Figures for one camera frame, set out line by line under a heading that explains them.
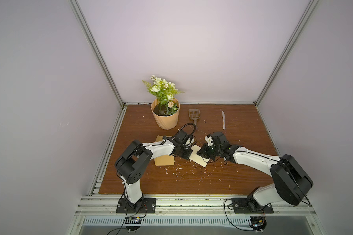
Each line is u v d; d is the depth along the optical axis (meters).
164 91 0.87
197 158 0.87
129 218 0.71
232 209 0.72
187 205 0.74
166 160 0.90
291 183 0.43
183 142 0.76
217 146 0.68
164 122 0.96
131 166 0.47
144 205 0.72
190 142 0.79
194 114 1.14
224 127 1.06
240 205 0.72
